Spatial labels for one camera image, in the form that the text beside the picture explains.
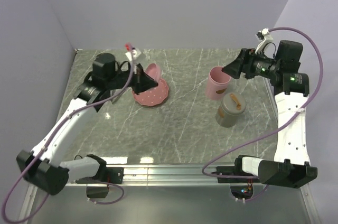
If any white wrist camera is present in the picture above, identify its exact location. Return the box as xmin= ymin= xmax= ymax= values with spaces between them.
xmin=125 ymin=48 xmax=146 ymax=64
xmin=255 ymin=28 xmax=274 ymax=54

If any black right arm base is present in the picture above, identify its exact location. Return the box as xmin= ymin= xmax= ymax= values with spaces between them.
xmin=215 ymin=166 xmax=253 ymax=183

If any grey round lid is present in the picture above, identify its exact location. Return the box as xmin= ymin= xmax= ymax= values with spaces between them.
xmin=220 ymin=92 xmax=247 ymax=116

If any aluminium front rail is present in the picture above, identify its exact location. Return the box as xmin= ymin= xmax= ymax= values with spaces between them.
xmin=63 ymin=163 xmax=265 ymax=188

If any pink round lid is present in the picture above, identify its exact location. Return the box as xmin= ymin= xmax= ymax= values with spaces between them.
xmin=145 ymin=63 xmax=161 ymax=82

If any pink scalloped plate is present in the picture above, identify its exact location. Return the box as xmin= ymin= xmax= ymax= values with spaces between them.
xmin=132 ymin=78 xmax=169 ymax=107

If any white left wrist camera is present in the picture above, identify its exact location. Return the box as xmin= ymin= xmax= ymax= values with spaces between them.
xmin=125 ymin=48 xmax=146 ymax=64

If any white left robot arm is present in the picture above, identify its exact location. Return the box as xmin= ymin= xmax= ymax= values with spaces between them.
xmin=16 ymin=48 xmax=158 ymax=195

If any pink tall canister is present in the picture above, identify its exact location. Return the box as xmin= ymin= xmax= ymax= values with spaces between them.
xmin=205 ymin=66 xmax=232 ymax=100

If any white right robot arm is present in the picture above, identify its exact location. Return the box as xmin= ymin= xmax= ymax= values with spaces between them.
xmin=222 ymin=40 xmax=317 ymax=189

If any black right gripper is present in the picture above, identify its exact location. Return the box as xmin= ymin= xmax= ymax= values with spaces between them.
xmin=221 ymin=48 xmax=280 ymax=79

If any grey tall canister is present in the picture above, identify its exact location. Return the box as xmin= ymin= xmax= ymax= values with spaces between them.
xmin=215 ymin=107 xmax=242 ymax=128

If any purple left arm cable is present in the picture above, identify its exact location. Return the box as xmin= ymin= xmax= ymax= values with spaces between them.
xmin=0 ymin=43 xmax=138 ymax=222

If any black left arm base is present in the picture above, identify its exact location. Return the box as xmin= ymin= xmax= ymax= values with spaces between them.
xmin=76 ymin=166 xmax=124 ymax=184

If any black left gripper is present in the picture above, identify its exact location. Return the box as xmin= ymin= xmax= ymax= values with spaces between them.
xmin=107 ymin=61 xmax=159 ymax=96

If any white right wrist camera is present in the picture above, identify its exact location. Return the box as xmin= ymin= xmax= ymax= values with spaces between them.
xmin=255 ymin=28 xmax=274 ymax=54

